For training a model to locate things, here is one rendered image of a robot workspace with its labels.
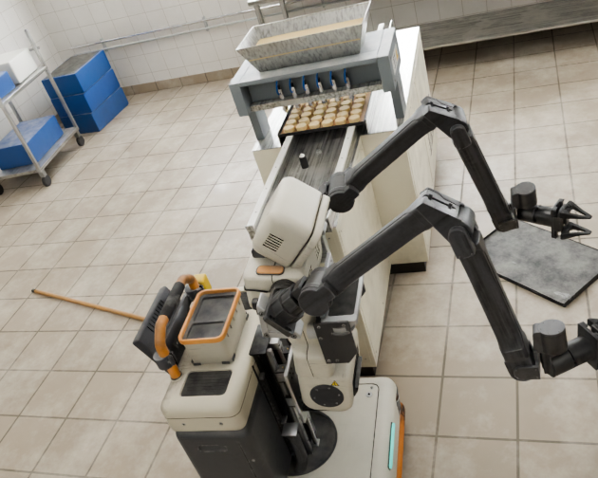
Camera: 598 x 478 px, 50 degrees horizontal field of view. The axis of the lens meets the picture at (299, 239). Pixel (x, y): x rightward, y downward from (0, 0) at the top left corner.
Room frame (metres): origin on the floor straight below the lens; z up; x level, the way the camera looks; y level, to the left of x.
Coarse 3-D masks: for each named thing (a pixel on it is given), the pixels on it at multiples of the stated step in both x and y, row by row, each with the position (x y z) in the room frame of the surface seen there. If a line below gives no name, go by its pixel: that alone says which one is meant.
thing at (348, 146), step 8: (352, 128) 2.54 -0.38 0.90; (352, 136) 2.48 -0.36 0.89; (344, 144) 2.42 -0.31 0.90; (352, 144) 2.45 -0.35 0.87; (344, 152) 2.35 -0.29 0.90; (352, 152) 2.42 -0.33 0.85; (344, 160) 2.28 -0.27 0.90; (336, 168) 2.24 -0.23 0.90; (344, 168) 2.25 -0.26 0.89; (328, 216) 1.92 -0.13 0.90; (328, 224) 1.91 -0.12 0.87
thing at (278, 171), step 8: (288, 136) 2.68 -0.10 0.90; (296, 136) 2.71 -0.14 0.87; (288, 144) 2.59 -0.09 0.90; (296, 144) 2.68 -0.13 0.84; (280, 152) 2.54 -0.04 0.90; (288, 152) 2.56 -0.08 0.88; (280, 160) 2.46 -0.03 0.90; (288, 160) 2.53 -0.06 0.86; (272, 168) 2.42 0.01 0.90; (280, 168) 2.42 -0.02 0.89; (272, 176) 2.34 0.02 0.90; (280, 176) 2.40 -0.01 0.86; (272, 184) 2.30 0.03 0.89; (264, 192) 2.24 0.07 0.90; (272, 192) 2.28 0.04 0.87; (264, 200) 2.18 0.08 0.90; (256, 208) 2.14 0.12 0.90; (264, 208) 2.16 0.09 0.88; (256, 216) 2.08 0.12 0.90; (248, 224) 2.05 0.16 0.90; (256, 224) 2.05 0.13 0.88
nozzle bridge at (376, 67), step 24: (384, 48) 2.58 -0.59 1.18; (240, 72) 2.88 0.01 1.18; (264, 72) 2.78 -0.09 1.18; (288, 72) 2.68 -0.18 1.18; (312, 72) 2.62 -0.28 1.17; (336, 72) 2.67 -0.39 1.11; (360, 72) 2.63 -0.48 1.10; (384, 72) 2.51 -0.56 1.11; (240, 96) 2.76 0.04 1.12; (264, 96) 2.81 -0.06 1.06; (288, 96) 2.76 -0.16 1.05; (312, 96) 2.67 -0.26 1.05; (336, 96) 2.63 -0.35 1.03; (264, 120) 2.92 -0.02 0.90
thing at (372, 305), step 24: (312, 144) 2.63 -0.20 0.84; (336, 144) 2.56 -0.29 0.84; (360, 144) 2.54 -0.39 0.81; (288, 168) 2.49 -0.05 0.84; (312, 168) 2.42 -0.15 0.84; (336, 216) 2.00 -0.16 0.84; (360, 216) 2.25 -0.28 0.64; (336, 240) 1.94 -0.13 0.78; (360, 240) 2.17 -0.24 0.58; (384, 264) 2.45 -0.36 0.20; (384, 288) 2.34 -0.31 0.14; (360, 312) 1.94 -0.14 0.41; (360, 336) 1.95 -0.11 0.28
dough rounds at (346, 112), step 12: (360, 96) 2.79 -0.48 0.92; (312, 108) 2.84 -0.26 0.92; (324, 108) 2.80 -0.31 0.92; (336, 108) 2.78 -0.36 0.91; (348, 108) 2.71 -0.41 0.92; (360, 108) 2.68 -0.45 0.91; (288, 120) 2.79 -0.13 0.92; (300, 120) 2.74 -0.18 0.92; (312, 120) 2.71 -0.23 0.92; (324, 120) 2.66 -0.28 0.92; (336, 120) 2.62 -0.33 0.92; (348, 120) 2.62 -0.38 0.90; (360, 120) 2.58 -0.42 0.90; (288, 132) 2.69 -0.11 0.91
